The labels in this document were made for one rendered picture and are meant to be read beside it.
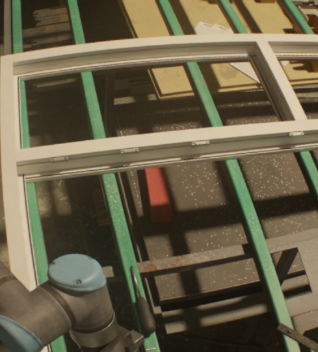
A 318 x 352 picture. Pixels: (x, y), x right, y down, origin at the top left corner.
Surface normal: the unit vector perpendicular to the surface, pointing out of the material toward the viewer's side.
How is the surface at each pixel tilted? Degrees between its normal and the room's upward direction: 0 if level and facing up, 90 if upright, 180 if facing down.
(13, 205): 0
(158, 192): 0
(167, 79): 0
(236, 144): 90
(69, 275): 22
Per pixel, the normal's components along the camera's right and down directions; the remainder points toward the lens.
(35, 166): 0.19, 0.76
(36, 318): 0.36, -0.43
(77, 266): -0.06, -0.87
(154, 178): 0.06, -0.63
